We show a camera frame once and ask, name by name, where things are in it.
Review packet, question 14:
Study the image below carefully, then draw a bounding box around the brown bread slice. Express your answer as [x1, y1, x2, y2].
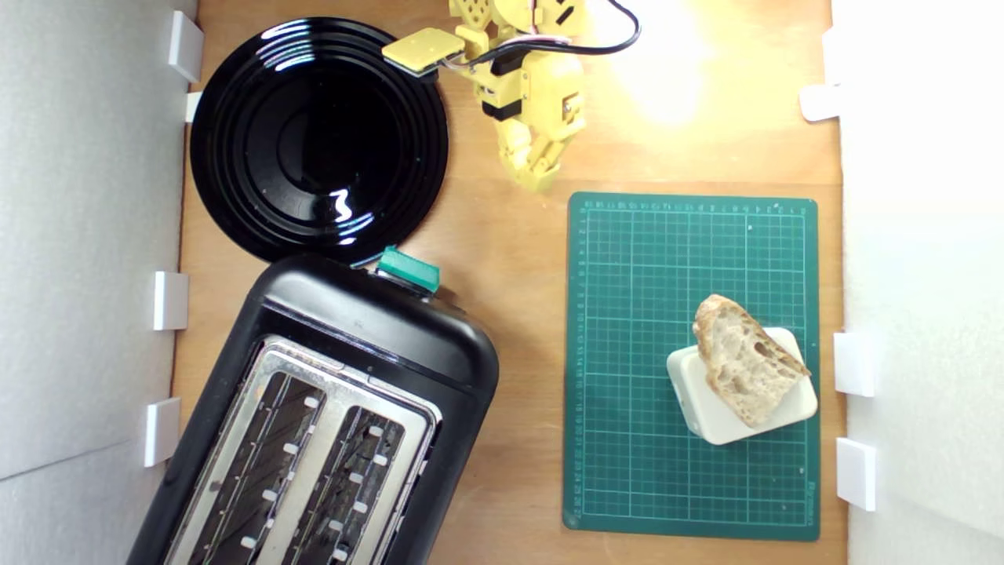
[693, 293, 812, 428]

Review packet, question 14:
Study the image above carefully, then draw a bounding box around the green toaster lever knob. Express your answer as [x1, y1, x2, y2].
[375, 245, 442, 295]

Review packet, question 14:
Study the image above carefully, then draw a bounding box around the black two-slot toaster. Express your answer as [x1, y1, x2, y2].
[125, 251, 500, 565]

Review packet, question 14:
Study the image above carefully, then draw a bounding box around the black round plate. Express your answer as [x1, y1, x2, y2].
[189, 17, 449, 265]

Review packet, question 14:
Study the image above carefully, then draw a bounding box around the green cutting mat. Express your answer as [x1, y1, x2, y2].
[562, 191, 821, 542]

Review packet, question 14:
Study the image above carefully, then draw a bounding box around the white rounded block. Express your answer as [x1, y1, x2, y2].
[666, 326, 819, 447]

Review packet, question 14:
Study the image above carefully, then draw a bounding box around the black camera cable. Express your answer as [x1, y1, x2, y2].
[463, 0, 642, 75]

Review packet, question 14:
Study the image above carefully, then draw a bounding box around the yellow wrist camera box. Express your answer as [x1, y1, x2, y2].
[382, 27, 465, 79]

